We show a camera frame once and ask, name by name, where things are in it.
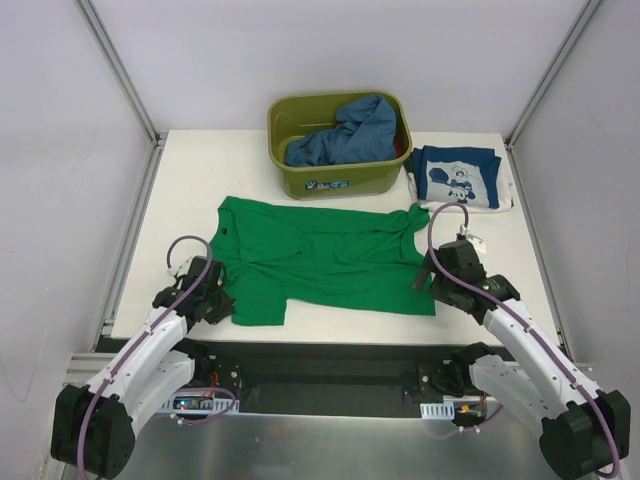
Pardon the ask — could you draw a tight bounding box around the folded white t shirt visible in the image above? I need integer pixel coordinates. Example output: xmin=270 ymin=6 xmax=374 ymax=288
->
xmin=406 ymin=149 xmax=516 ymax=215

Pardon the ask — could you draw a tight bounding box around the red t shirt in bin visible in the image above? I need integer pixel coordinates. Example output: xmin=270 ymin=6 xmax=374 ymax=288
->
xmin=393 ymin=139 xmax=407 ymax=158

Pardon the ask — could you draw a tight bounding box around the right white cable duct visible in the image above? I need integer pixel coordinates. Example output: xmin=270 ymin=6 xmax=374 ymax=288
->
xmin=420 ymin=400 xmax=455 ymax=421

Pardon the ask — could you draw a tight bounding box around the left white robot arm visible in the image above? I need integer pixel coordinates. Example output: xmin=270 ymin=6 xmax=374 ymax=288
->
xmin=50 ymin=256 xmax=239 ymax=479

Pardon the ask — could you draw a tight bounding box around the left aluminium frame post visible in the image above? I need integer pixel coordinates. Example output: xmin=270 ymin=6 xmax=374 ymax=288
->
xmin=74 ymin=0 xmax=169 ymax=146

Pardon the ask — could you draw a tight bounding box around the green t shirt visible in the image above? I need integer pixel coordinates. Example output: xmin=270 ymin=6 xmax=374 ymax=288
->
xmin=211 ymin=196 xmax=436 ymax=327

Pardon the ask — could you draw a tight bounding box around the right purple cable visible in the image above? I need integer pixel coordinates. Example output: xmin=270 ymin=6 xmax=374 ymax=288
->
xmin=424 ymin=201 xmax=622 ymax=479

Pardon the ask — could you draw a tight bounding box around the folded navy printed t shirt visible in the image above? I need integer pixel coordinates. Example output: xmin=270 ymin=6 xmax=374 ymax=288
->
xmin=408 ymin=144 xmax=503 ymax=210

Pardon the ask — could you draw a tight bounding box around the purple cable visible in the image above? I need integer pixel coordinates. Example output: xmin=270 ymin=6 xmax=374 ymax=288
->
xmin=74 ymin=234 xmax=239 ymax=476
xmin=424 ymin=201 xmax=622 ymax=479

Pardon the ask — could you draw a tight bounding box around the olive green plastic bin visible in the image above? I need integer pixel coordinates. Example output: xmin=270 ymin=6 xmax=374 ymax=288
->
xmin=267 ymin=91 xmax=412 ymax=200

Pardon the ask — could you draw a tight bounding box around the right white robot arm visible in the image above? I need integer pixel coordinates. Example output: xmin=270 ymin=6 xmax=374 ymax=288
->
xmin=413 ymin=238 xmax=631 ymax=479

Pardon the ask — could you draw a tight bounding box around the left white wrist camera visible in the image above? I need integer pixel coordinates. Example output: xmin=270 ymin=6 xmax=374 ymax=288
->
xmin=167 ymin=256 xmax=193 ymax=279

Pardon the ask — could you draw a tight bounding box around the aluminium frame post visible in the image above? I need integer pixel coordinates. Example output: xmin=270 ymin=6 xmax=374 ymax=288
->
xmin=74 ymin=0 xmax=169 ymax=146
xmin=503 ymin=0 xmax=606 ymax=147

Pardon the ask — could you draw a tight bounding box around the blue t shirt in bin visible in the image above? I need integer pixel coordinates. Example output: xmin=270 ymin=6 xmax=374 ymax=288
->
xmin=284 ymin=95 xmax=397 ymax=167

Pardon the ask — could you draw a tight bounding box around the right aluminium frame post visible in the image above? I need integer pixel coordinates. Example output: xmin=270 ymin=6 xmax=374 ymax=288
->
xmin=503 ymin=0 xmax=606 ymax=147

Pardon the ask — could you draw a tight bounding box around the white cable duct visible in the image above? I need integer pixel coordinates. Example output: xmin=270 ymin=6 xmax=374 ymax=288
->
xmin=157 ymin=394 xmax=240 ymax=416
xmin=420 ymin=400 xmax=455 ymax=421

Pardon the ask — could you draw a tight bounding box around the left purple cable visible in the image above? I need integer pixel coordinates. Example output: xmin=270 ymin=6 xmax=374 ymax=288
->
xmin=74 ymin=234 xmax=239 ymax=476

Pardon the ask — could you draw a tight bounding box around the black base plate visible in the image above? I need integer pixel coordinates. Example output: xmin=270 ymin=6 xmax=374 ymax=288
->
xmin=176 ymin=340 xmax=462 ymax=418

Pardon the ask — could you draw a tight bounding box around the left white cable duct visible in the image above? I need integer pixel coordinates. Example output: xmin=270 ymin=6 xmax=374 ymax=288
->
xmin=157 ymin=394 xmax=240 ymax=416

